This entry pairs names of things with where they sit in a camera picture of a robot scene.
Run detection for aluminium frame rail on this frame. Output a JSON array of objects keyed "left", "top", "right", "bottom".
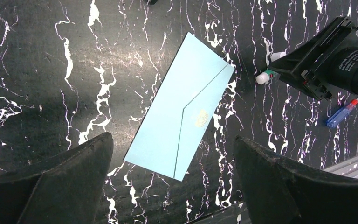
[{"left": 323, "top": 153, "right": 358, "bottom": 179}]

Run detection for green white glue stick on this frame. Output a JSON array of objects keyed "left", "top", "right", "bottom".
[{"left": 255, "top": 70, "right": 278, "bottom": 85}]

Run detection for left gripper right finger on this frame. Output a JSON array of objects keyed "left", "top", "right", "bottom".
[{"left": 233, "top": 136, "right": 358, "bottom": 224}]

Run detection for light green envelope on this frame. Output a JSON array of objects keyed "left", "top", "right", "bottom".
[{"left": 124, "top": 33, "right": 234, "bottom": 181}]

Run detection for blue pen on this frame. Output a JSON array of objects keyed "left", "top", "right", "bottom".
[{"left": 325, "top": 96, "right": 358, "bottom": 128}]

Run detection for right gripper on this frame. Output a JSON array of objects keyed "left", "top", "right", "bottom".
[{"left": 268, "top": 17, "right": 358, "bottom": 101}]

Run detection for white glue stick cap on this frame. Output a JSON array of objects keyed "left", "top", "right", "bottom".
[{"left": 270, "top": 51, "right": 287, "bottom": 62}]

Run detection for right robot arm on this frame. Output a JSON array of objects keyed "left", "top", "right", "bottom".
[{"left": 268, "top": 17, "right": 358, "bottom": 100}]

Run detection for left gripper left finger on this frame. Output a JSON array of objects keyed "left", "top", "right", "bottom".
[{"left": 0, "top": 132, "right": 114, "bottom": 224}]

